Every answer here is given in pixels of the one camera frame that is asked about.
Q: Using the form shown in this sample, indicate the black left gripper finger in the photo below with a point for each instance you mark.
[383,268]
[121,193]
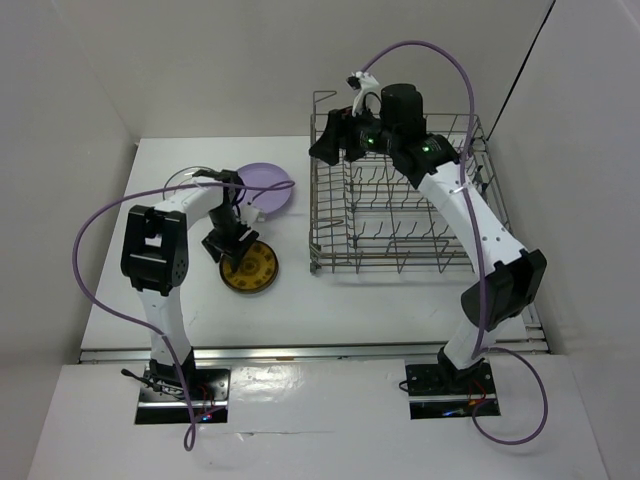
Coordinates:
[239,252]
[213,249]

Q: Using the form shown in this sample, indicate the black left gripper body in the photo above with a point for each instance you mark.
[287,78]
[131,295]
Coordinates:
[226,236]

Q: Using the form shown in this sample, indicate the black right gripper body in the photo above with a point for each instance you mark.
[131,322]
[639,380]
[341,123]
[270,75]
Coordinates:
[365,134]

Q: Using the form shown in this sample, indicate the purple plastic plate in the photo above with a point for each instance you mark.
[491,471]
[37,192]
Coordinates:
[276,187]

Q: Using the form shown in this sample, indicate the white plate dark rim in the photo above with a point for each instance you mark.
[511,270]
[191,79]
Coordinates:
[184,176]

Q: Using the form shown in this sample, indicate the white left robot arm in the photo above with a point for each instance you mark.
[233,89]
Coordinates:
[155,258]

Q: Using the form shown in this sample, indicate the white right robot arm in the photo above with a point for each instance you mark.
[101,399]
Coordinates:
[509,275]

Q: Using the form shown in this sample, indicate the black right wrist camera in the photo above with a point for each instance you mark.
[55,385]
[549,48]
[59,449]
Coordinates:
[402,110]

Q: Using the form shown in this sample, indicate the grey wire dish rack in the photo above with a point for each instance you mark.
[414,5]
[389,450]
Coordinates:
[366,216]

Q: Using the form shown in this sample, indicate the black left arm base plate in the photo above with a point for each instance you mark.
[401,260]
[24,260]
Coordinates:
[163,404]

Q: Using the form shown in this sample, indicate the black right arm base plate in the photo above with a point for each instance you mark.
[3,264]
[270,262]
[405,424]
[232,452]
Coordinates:
[429,397]

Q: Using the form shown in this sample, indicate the aluminium table edge rail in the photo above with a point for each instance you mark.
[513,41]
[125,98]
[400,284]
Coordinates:
[534,343]

